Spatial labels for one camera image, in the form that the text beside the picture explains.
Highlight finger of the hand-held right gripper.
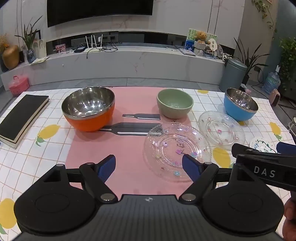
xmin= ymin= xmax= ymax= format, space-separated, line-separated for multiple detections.
xmin=231 ymin=143 xmax=296 ymax=193
xmin=276 ymin=142 xmax=296 ymax=155

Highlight black book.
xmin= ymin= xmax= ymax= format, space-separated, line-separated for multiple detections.
xmin=0 ymin=94 xmax=50 ymax=149

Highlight blue water jug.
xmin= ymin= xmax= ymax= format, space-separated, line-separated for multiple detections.
xmin=262 ymin=72 xmax=281 ymax=95

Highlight pink heater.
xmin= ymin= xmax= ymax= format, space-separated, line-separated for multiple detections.
xmin=269 ymin=89 xmax=281 ymax=106

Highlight grey wrapped pot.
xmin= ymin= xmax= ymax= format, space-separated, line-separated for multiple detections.
xmin=193 ymin=41 xmax=207 ymax=56

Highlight lemon checked tablecloth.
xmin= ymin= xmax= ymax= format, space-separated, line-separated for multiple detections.
xmin=0 ymin=87 xmax=296 ymax=239

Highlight orange steel bowl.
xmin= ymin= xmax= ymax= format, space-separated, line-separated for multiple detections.
xmin=61 ymin=86 xmax=115 ymax=132

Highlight clear glass floral plate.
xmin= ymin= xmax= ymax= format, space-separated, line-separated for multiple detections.
xmin=198 ymin=111 xmax=246 ymax=148
xmin=144 ymin=122 xmax=212 ymax=182

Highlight pink printed table runner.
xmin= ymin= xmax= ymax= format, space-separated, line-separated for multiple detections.
xmin=66 ymin=86 xmax=204 ymax=197

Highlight black television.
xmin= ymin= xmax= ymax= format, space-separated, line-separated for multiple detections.
xmin=47 ymin=0 xmax=154 ymax=28

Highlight yellowish paper sheets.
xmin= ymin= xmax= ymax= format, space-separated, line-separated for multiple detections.
xmin=31 ymin=57 xmax=49 ymax=65

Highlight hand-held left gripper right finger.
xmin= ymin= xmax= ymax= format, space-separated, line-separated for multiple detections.
xmin=179 ymin=153 xmax=266 ymax=203

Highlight blue steel bowl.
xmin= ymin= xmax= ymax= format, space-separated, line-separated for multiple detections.
xmin=223 ymin=88 xmax=259 ymax=121

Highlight grey trash can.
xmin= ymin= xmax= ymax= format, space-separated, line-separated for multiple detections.
xmin=219 ymin=58 xmax=248 ymax=93

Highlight hanging green vine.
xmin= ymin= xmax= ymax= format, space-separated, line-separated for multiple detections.
xmin=252 ymin=0 xmax=278 ymax=33

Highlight white painted plate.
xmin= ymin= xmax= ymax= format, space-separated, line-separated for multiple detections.
xmin=250 ymin=137 xmax=281 ymax=153

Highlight brown teddy bear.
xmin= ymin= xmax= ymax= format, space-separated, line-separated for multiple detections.
xmin=194 ymin=31 xmax=207 ymax=43

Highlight gold vase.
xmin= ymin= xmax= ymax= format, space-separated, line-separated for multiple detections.
xmin=0 ymin=35 xmax=20 ymax=70

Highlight green picture board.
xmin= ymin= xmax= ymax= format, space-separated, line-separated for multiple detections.
xmin=186 ymin=28 xmax=218 ymax=50

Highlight white router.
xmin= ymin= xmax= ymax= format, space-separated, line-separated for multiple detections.
xmin=85 ymin=34 xmax=104 ymax=50

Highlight person's right hand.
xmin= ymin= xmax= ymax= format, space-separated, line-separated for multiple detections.
xmin=282 ymin=199 xmax=296 ymax=241

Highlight pink basket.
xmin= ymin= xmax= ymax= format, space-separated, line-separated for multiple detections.
xmin=9 ymin=76 xmax=30 ymax=95

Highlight leafy green plant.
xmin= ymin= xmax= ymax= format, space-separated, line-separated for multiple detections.
xmin=279 ymin=38 xmax=296 ymax=91

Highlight green ceramic bowl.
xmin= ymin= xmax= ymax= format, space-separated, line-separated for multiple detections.
xmin=157 ymin=88 xmax=194 ymax=119

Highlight blue vase with plant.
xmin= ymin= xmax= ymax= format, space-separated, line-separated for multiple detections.
xmin=14 ymin=16 xmax=44 ymax=63

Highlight white marble tv console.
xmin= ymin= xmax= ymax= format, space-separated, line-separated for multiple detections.
xmin=0 ymin=30 xmax=226 ymax=91

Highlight glass dome with white base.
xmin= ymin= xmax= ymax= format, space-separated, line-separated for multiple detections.
xmin=288 ymin=115 xmax=296 ymax=139

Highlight potted long-leaf plant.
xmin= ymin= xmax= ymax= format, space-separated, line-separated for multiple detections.
xmin=233 ymin=37 xmax=270 ymax=85

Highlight white round hand fan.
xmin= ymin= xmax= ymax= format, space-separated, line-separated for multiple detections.
xmin=207 ymin=38 xmax=218 ymax=53

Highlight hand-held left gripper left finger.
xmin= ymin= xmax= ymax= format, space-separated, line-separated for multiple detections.
xmin=38 ymin=154 xmax=116 ymax=203

